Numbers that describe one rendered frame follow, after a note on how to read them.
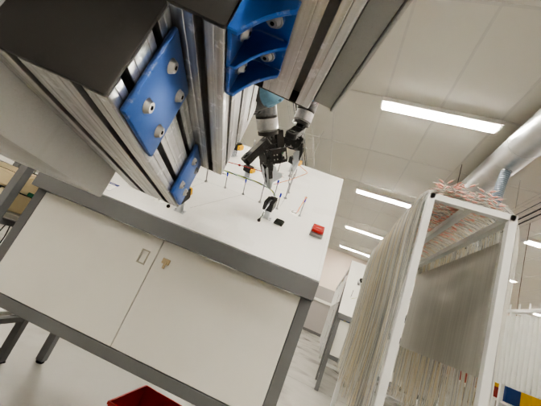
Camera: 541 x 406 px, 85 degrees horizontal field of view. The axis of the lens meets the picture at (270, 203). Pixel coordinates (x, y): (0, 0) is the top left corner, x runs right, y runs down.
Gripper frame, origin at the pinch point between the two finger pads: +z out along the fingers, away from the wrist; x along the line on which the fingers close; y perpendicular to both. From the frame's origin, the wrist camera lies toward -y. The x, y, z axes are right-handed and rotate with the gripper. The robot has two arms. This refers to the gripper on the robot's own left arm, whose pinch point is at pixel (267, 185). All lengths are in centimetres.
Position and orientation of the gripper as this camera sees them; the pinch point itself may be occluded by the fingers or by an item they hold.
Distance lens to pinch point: 109.6
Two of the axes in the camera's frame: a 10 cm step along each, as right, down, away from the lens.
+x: -4.1, -3.2, 8.5
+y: 9.1, -2.4, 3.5
